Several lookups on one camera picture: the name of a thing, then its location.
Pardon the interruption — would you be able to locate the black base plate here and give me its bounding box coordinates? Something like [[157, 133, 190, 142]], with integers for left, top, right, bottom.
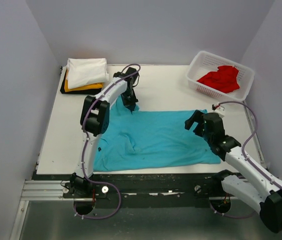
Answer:
[[32, 170, 236, 213]]

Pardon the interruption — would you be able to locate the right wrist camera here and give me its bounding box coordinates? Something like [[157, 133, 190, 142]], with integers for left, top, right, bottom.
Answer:
[[212, 104, 225, 118]]

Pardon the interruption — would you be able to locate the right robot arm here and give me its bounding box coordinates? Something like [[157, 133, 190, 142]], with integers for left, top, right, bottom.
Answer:
[[185, 110, 282, 233]]

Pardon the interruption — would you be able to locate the folded black t shirt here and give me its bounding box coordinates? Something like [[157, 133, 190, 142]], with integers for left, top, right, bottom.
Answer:
[[59, 74, 102, 96]]

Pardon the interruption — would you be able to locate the folded white t shirt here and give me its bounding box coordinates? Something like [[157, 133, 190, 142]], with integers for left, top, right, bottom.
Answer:
[[66, 58, 109, 89]]

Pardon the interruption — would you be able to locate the white plastic basket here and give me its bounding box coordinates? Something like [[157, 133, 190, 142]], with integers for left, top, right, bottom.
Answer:
[[185, 50, 255, 102]]

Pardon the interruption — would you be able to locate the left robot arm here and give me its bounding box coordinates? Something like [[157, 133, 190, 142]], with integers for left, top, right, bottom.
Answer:
[[70, 64, 141, 198]]

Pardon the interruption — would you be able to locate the red t shirt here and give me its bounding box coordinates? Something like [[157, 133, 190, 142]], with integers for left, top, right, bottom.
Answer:
[[197, 65, 240, 94]]

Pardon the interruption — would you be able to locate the cyan t shirt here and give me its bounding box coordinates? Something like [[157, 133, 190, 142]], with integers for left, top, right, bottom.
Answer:
[[94, 98, 221, 172]]

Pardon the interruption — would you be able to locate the folded yellow t shirt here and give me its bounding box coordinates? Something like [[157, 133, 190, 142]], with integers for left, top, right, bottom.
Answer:
[[63, 69, 104, 93]]

